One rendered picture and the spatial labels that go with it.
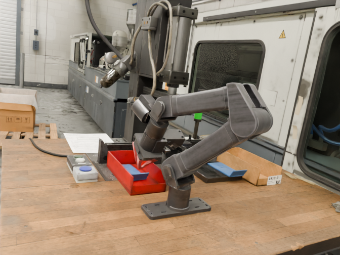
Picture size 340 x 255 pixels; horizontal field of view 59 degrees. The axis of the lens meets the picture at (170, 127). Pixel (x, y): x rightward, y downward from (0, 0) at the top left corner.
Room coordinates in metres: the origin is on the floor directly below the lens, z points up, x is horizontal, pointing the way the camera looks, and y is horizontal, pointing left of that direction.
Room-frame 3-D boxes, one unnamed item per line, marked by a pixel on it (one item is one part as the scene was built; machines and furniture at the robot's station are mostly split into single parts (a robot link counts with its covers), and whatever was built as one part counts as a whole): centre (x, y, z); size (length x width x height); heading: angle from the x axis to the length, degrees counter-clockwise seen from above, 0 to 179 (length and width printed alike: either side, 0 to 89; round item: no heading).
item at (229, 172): (1.12, -0.24, 0.93); 0.15 x 0.07 x 0.03; 31
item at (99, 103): (6.82, 1.61, 0.49); 5.51 x 1.02 x 0.97; 27
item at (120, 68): (1.39, 0.26, 1.25); 0.19 x 0.07 x 0.19; 120
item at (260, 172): (1.18, -0.34, 0.93); 0.25 x 0.13 x 0.08; 30
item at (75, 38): (7.95, 2.19, 1.24); 2.95 x 0.98 x 0.90; 27
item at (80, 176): (0.92, 0.26, 0.90); 0.07 x 0.07 x 0.06; 30
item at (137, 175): (1.00, 0.12, 0.92); 0.15 x 0.07 x 0.03; 34
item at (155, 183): (0.97, 0.10, 0.93); 0.25 x 0.12 x 0.06; 30
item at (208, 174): (1.12, -0.19, 0.91); 0.17 x 0.16 x 0.02; 120
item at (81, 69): (6.88, 2.23, 1.21); 0.86 x 0.10 x 0.79; 27
